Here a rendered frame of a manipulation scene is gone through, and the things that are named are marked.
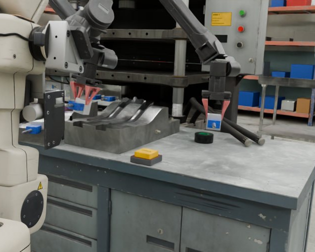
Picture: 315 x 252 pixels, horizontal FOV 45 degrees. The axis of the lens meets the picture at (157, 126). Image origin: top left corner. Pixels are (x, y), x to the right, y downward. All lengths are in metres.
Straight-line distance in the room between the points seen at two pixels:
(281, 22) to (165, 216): 7.06
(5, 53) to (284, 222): 0.87
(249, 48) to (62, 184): 1.14
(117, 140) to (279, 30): 6.97
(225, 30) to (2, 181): 1.42
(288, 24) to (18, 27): 7.36
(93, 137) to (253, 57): 0.99
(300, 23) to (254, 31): 6.01
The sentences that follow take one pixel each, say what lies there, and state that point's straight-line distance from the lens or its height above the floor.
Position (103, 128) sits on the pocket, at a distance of 1.46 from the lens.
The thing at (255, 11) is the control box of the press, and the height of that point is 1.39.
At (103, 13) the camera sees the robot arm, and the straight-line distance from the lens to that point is 1.06.
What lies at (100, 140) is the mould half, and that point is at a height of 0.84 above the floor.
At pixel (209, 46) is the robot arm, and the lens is 1.36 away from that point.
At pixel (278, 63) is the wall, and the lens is 8.12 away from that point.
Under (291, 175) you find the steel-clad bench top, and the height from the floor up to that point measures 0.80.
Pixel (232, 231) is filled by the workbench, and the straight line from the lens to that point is 1.26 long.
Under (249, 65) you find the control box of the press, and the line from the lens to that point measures 2.05.
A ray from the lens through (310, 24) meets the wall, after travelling 7.99.
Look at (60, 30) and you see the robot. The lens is 0.95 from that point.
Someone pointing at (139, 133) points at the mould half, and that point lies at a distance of 1.48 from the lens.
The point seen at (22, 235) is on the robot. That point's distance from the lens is 0.84.
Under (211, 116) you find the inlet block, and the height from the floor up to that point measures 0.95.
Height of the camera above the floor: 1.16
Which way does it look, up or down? 11 degrees down
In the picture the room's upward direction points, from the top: 2 degrees clockwise
